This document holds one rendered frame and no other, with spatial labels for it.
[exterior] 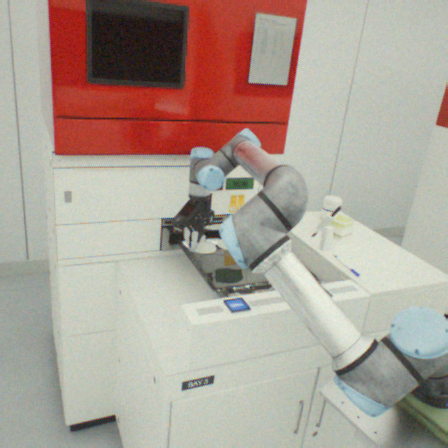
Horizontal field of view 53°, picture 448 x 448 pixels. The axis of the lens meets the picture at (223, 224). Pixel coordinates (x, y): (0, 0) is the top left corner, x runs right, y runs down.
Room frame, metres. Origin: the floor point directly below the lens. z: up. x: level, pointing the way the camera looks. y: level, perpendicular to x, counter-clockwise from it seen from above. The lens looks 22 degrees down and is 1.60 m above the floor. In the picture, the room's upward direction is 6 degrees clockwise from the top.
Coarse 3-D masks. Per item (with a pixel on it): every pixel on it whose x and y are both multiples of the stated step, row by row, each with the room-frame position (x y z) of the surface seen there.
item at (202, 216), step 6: (192, 198) 1.39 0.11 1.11; (198, 198) 1.39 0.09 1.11; (204, 198) 1.40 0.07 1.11; (210, 198) 1.45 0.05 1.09; (204, 204) 1.43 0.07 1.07; (210, 204) 1.45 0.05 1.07; (204, 210) 1.43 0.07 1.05; (210, 210) 1.45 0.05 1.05; (198, 216) 1.39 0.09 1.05; (204, 216) 1.40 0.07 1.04; (210, 216) 1.43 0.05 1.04; (192, 222) 1.40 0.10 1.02; (198, 222) 1.38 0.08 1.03; (204, 222) 1.42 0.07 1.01; (210, 222) 1.43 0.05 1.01
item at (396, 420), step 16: (336, 384) 0.91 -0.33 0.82; (336, 400) 0.85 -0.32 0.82; (352, 416) 0.81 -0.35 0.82; (368, 416) 0.81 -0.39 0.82; (384, 416) 0.82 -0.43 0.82; (400, 416) 0.82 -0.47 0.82; (368, 432) 0.76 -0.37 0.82; (384, 432) 0.77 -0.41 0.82; (400, 432) 0.77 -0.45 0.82; (416, 432) 0.78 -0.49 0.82
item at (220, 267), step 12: (216, 240) 1.53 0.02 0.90; (192, 252) 1.41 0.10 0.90; (216, 252) 1.43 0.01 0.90; (228, 252) 1.44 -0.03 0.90; (204, 264) 1.33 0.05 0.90; (216, 264) 1.34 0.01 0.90; (228, 264) 1.35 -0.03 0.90; (216, 276) 1.26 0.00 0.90; (228, 276) 1.27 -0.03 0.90; (240, 276) 1.28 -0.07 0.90; (252, 276) 1.28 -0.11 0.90; (264, 276) 1.29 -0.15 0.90; (216, 288) 1.19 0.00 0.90
